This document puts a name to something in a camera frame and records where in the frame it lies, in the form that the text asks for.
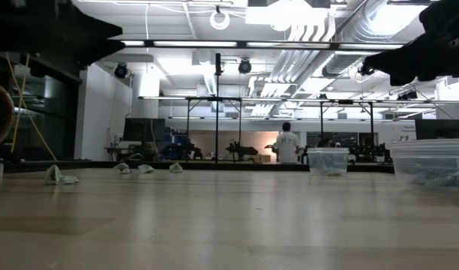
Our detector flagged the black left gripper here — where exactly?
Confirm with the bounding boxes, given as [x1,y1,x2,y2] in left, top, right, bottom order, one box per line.
[0,0,125,67]

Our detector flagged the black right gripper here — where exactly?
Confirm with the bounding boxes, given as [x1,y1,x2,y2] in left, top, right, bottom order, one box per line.
[363,0,459,86]

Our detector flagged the clear plastic bin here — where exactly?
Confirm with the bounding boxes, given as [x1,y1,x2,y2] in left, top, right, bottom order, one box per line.
[385,138,459,196]
[307,147,350,177]

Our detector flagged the black track lamp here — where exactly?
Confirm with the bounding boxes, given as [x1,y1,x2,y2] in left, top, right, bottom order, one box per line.
[397,89,419,101]

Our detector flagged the round black ceiling lamp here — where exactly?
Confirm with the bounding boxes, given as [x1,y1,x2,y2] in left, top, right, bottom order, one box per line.
[113,62,130,80]
[237,58,253,75]
[358,62,377,77]

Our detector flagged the black computer monitor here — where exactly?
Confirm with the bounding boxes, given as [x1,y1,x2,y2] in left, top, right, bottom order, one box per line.
[415,118,459,140]
[123,118,166,143]

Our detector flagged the dark desk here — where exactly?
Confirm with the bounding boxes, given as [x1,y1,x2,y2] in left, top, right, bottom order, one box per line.
[103,145,158,162]

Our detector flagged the bright ceiling light panel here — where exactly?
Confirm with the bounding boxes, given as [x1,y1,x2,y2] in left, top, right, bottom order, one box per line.
[245,5,330,26]

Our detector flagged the person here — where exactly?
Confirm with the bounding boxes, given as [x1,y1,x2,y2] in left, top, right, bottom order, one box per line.
[272,121,302,164]

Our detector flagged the blue storage bins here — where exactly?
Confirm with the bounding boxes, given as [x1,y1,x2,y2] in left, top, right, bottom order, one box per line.
[160,129,191,161]

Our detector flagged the black vertical pole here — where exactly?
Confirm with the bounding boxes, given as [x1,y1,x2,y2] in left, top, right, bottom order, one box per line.
[214,52,224,164]

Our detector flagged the black table border strip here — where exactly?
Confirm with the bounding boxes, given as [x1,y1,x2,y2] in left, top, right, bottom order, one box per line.
[0,159,395,174]

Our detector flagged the black overhead frame bar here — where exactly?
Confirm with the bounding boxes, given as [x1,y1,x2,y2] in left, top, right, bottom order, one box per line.
[118,38,405,52]

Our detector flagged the thin black cable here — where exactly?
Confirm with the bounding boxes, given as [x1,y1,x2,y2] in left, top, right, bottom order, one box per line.
[412,84,459,131]

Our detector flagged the large silver ventilation duct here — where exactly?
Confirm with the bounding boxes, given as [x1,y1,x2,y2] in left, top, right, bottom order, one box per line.
[332,0,437,43]

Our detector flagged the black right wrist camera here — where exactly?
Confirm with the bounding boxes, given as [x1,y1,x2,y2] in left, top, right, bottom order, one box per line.
[419,0,452,34]

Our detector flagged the black metal rig frame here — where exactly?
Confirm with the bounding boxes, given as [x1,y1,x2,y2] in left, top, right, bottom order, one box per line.
[319,99,375,149]
[184,96,244,163]

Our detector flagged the yellow strap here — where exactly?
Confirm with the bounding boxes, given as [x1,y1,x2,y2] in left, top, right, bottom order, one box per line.
[6,55,58,162]
[10,54,30,154]

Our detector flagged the orange brown ring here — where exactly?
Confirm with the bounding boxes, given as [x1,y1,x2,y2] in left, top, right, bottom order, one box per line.
[0,82,15,151]

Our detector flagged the white ring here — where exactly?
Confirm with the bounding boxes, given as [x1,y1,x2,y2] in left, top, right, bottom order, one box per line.
[209,10,231,32]

